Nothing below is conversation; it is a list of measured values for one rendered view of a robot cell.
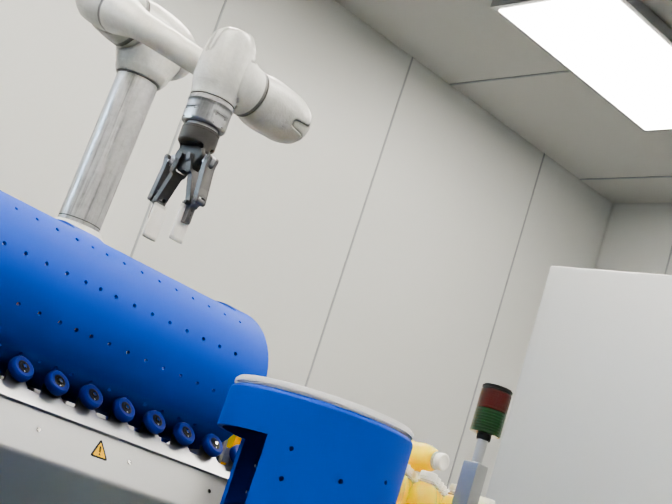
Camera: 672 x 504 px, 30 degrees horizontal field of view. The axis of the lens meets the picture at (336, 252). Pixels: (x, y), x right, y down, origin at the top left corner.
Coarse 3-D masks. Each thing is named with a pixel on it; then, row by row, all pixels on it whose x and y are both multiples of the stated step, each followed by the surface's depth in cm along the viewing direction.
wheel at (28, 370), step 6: (12, 360) 202; (18, 360) 203; (24, 360) 204; (12, 366) 201; (18, 366) 202; (24, 366) 203; (30, 366) 204; (12, 372) 201; (18, 372) 201; (24, 372) 202; (30, 372) 204; (18, 378) 202; (24, 378) 202; (30, 378) 203
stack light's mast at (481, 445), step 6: (486, 384) 253; (492, 384) 252; (504, 390) 252; (510, 390) 253; (480, 438) 251; (486, 438) 251; (480, 444) 251; (486, 444) 251; (474, 450) 251; (480, 450) 250; (474, 456) 250; (480, 456) 250; (480, 462) 250
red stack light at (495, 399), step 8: (480, 392) 254; (488, 392) 252; (496, 392) 251; (504, 392) 251; (480, 400) 252; (488, 400) 251; (496, 400) 251; (504, 400) 251; (496, 408) 250; (504, 408) 251
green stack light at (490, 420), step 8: (480, 408) 251; (488, 408) 250; (480, 416) 251; (488, 416) 250; (496, 416) 250; (504, 416) 251; (472, 424) 251; (480, 424) 250; (488, 424) 249; (496, 424) 250; (480, 432) 251; (488, 432) 249; (496, 432) 250
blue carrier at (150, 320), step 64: (0, 192) 202; (0, 256) 195; (64, 256) 205; (128, 256) 222; (0, 320) 198; (64, 320) 205; (128, 320) 213; (192, 320) 225; (128, 384) 218; (192, 384) 225; (192, 448) 242
